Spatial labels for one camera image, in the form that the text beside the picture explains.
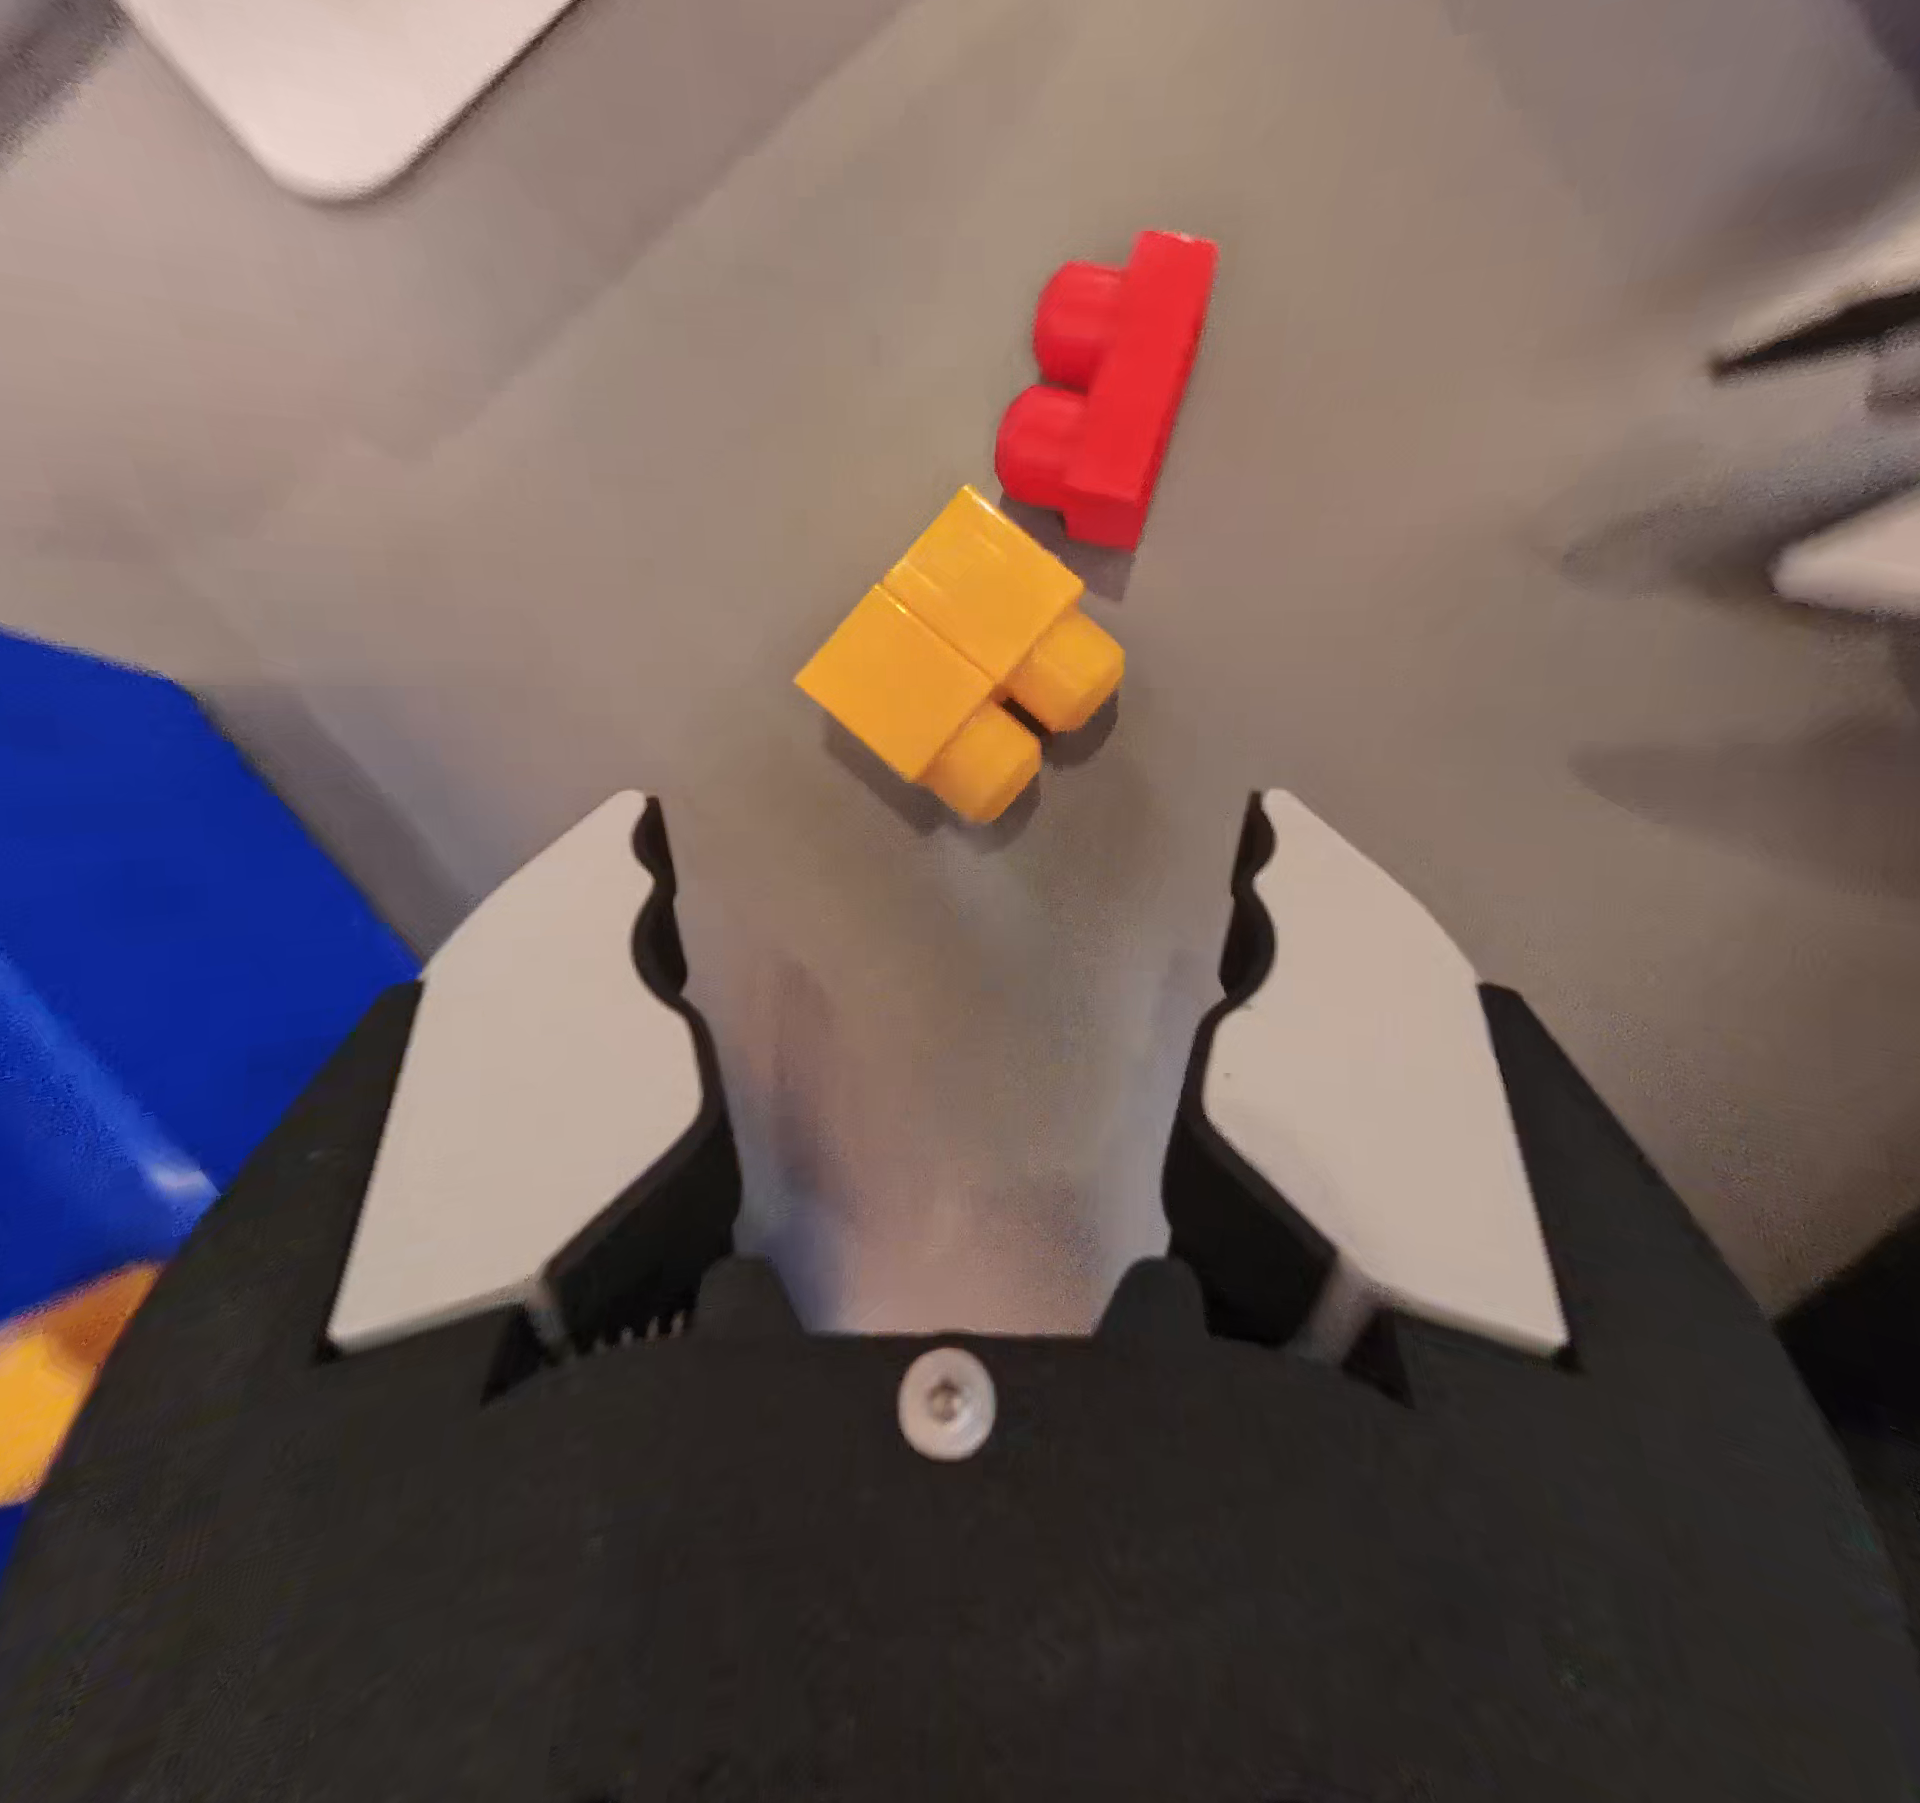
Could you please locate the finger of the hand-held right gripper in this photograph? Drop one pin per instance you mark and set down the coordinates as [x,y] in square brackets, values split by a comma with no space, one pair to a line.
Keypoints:
[1860,288]
[1868,566]

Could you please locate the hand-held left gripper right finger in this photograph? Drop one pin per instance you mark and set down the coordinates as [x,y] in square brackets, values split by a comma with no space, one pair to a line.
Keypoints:
[1381,1083]

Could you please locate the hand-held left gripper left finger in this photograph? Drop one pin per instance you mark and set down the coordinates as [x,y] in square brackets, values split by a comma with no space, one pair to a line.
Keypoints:
[510,1083]

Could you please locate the blue plastic bin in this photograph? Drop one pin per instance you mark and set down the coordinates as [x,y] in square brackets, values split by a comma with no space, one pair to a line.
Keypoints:
[136,932]

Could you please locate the red two-stud toy block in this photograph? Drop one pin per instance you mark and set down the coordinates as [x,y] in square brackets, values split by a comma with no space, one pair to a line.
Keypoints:
[1138,393]

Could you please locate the grey desk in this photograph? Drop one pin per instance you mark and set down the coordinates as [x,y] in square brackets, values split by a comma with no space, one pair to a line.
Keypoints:
[1351,108]

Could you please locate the white tablet stand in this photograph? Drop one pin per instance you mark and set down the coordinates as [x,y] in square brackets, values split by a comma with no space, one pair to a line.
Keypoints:
[374,20]

